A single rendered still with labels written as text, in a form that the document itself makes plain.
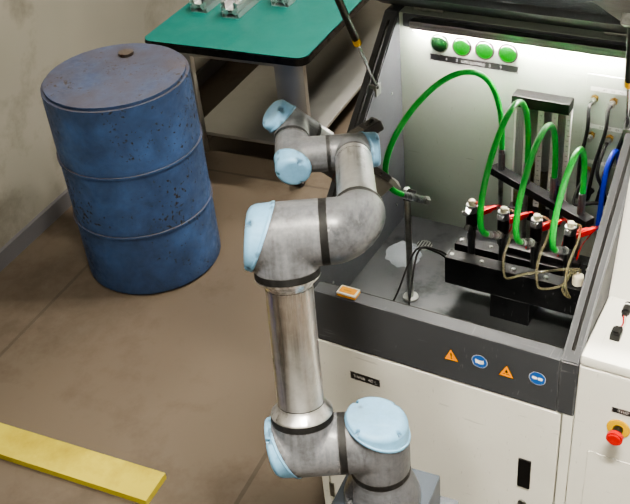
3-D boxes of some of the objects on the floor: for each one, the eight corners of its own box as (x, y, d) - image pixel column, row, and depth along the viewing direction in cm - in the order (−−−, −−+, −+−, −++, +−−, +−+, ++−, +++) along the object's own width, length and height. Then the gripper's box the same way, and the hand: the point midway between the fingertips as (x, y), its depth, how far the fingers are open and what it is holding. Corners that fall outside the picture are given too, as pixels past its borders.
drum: (120, 212, 447) (76, 36, 395) (239, 220, 433) (210, 39, 381) (66, 291, 402) (9, 104, 351) (197, 303, 389) (157, 110, 337)
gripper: (304, 160, 218) (373, 204, 229) (322, 172, 209) (392, 217, 220) (325, 128, 217) (392, 173, 228) (343, 138, 208) (413, 185, 219)
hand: (395, 182), depth 223 cm, fingers closed
